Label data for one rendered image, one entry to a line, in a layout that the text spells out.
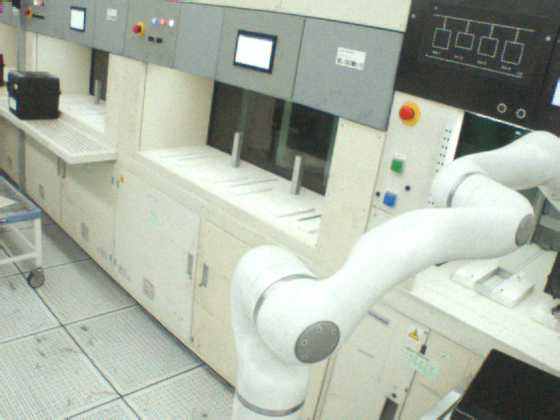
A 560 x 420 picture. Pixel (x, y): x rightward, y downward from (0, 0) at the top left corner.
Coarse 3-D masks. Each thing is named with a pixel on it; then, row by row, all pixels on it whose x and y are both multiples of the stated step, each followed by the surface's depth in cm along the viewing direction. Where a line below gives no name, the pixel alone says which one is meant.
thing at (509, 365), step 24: (504, 360) 108; (480, 384) 113; (504, 384) 109; (528, 384) 106; (552, 384) 103; (456, 408) 89; (480, 408) 114; (504, 408) 110; (528, 408) 107; (552, 408) 104
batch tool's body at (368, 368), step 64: (448, 0) 121; (512, 0) 110; (448, 128) 128; (512, 128) 163; (384, 192) 146; (512, 256) 183; (448, 320) 136; (512, 320) 136; (384, 384) 155; (448, 384) 138
